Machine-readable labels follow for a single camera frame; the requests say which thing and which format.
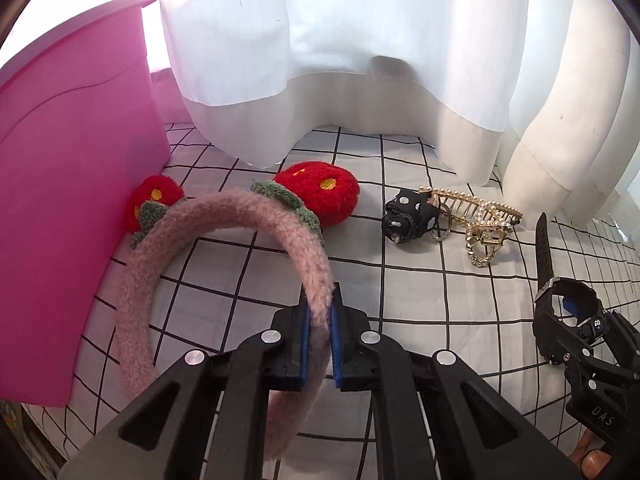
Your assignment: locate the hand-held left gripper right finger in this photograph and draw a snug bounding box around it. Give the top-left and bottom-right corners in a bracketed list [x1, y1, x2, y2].
[329, 282, 583, 480]

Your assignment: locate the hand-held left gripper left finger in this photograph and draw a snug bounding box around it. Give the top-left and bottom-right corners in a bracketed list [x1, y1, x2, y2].
[57, 296, 313, 480]

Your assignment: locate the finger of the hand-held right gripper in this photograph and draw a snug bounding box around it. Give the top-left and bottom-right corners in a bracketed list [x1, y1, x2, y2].
[561, 297, 628, 348]
[550, 342, 608, 401]

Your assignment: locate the black wrist watch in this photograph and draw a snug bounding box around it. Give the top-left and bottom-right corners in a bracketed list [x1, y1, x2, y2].
[531, 212, 606, 366]

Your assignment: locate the pink fuzzy flower headband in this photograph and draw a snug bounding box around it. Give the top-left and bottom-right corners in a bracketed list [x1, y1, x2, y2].
[116, 161, 361, 461]

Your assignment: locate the pink plastic tub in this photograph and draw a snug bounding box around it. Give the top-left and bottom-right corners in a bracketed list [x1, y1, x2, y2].
[0, 0, 173, 407]

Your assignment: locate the person's right hand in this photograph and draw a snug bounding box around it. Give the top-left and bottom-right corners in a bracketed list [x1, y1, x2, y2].
[570, 430, 617, 477]

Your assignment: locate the gold pearl hair claw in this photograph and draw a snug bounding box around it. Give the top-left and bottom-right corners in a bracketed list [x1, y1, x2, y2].
[420, 186, 524, 268]

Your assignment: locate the white curtain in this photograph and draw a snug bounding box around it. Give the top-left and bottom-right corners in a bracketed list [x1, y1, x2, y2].
[140, 0, 640, 226]

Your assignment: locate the black polka dot hair tie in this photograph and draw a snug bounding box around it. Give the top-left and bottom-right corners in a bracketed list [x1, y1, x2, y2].
[382, 187, 453, 246]

